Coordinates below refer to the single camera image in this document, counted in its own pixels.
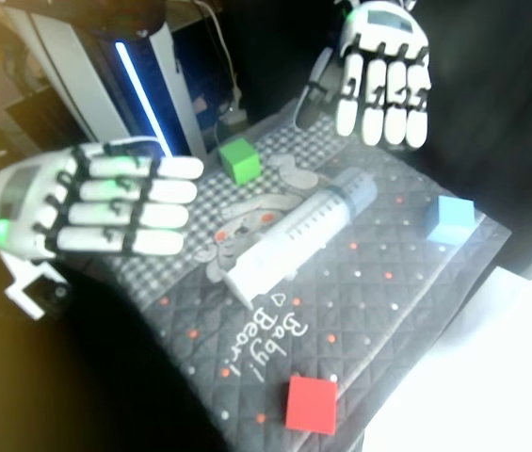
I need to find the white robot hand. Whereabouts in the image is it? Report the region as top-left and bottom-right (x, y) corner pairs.
(297, 0), (432, 152)
(0, 140), (205, 260)

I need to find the large clear plastic syringe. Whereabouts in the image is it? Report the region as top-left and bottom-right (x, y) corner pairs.
(226, 167), (380, 310)

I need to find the white tower with blue light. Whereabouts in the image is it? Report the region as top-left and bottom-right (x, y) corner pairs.
(6, 0), (210, 161)

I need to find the white power plug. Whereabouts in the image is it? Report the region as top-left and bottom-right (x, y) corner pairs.
(220, 105), (250, 128)

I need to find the green cube block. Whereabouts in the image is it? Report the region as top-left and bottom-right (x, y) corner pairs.
(218, 137), (262, 184)

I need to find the blue cube block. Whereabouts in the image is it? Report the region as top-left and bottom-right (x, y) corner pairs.
(425, 195), (476, 246)

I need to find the grey bear print quilt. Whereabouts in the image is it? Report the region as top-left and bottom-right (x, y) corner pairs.
(70, 101), (514, 452)

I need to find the red cube block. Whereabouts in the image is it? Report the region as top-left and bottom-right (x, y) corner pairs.
(284, 375), (339, 432)

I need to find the white cable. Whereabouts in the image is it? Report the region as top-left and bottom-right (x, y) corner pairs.
(193, 0), (248, 114)

